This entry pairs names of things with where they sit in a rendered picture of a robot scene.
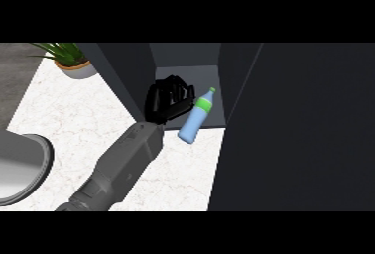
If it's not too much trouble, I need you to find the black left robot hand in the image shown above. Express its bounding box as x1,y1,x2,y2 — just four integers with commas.
144,74,198,126

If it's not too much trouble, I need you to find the dark grey cabinet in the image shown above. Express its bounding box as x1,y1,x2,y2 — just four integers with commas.
76,42,232,131

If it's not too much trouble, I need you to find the dark grey cabinet door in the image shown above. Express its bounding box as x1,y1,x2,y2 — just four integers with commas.
207,42,375,212

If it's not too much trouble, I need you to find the blue bottle with green band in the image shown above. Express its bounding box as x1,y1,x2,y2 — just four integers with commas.
176,86,219,145

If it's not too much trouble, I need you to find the grey plant pot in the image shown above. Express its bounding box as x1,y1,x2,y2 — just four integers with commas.
54,59,99,80

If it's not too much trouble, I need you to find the green leafy plant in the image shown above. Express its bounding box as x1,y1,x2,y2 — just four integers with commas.
28,42,93,67

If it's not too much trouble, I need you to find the grey round basin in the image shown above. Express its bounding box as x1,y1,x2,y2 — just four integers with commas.
0,128,56,208

